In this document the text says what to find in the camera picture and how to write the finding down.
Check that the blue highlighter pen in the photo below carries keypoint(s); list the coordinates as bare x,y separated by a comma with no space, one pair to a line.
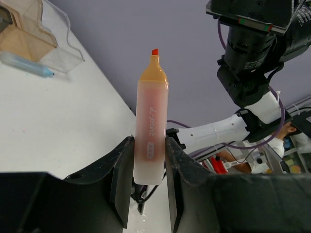
18,62

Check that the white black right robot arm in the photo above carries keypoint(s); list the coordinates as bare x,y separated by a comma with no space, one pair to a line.
263,35

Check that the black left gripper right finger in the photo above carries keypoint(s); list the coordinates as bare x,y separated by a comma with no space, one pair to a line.
204,202

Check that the orange highlighter pen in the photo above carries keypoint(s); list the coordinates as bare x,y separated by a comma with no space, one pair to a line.
151,123

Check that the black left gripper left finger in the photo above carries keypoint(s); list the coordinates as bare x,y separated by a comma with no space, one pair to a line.
94,199

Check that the clear plastic bin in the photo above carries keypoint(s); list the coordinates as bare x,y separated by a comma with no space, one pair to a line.
66,56

